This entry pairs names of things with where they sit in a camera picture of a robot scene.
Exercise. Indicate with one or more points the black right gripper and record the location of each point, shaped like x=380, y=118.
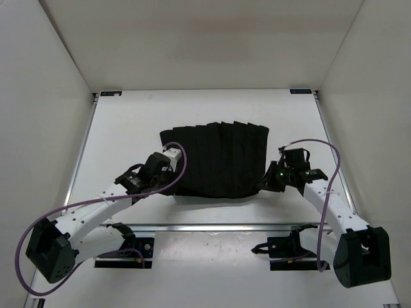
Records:
x=268, y=183

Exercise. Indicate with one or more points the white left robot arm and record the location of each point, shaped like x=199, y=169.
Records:
x=58, y=246

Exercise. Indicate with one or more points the blue table label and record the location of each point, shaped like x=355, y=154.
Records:
x=110, y=93
x=300, y=91

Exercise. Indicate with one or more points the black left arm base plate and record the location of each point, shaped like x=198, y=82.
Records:
x=138, y=255

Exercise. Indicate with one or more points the blue left table label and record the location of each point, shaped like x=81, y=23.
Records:
x=110, y=93

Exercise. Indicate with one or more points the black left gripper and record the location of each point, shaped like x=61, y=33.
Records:
x=171, y=171

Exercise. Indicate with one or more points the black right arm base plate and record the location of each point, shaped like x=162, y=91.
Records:
x=285, y=255

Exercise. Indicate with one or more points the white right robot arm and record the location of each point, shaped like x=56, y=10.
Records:
x=358, y=253

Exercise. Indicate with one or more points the aluminium table rail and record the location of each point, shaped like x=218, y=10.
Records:
x=230, y=227

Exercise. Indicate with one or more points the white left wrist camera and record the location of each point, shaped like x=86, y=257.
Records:
x=174, y=155

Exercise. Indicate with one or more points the black pleated skirt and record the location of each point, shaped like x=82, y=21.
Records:
x=225, y=160

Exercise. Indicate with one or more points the blue right table label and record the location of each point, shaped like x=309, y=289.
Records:
x=300, y=91

